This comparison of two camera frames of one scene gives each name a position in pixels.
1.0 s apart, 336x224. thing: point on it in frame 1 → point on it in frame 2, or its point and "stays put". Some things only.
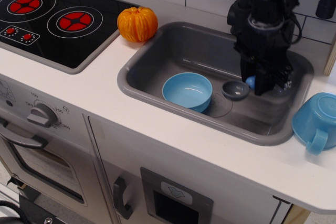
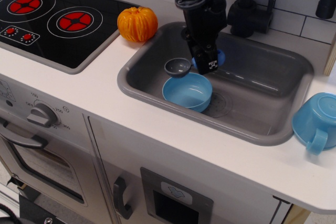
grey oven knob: [42, 114] stays put
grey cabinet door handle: [124, 210] stays put
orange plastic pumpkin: [137, 24] stays put
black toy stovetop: [60, 26] stays put
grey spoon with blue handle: [236, 90] → [180, 67]
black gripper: [266, 46] → [205, 15]
